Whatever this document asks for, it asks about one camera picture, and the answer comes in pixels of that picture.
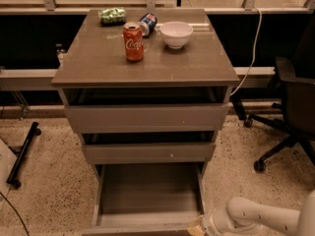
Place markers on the yellowish foam gripper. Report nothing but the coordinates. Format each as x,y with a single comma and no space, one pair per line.
210,225

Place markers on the black office chair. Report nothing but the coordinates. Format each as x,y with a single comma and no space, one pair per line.
296,76

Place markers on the white bowl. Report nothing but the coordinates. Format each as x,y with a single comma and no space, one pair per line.
175,34

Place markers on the grey top drawer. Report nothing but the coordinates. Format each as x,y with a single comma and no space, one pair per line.
145,110

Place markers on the orange Coca-Cola can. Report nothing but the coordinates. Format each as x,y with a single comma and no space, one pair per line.
133,40

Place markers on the grey middle drawer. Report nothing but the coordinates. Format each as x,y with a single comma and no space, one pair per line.
156,147

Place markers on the grey drawer cabinet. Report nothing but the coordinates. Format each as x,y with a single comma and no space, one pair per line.
96,58

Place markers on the green crumpled can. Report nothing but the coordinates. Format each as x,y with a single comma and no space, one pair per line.
112,16

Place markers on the blue Pepsi can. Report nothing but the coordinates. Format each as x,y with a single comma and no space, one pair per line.
148,23

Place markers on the grey drawer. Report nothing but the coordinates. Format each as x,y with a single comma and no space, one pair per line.
158,199
156,147
145,110

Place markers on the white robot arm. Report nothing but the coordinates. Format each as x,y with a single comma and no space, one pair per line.
243,217

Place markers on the black wheeled stand base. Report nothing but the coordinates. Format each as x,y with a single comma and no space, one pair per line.
20,154

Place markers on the grey bottom drawer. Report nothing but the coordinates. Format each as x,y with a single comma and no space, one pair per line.
158,199

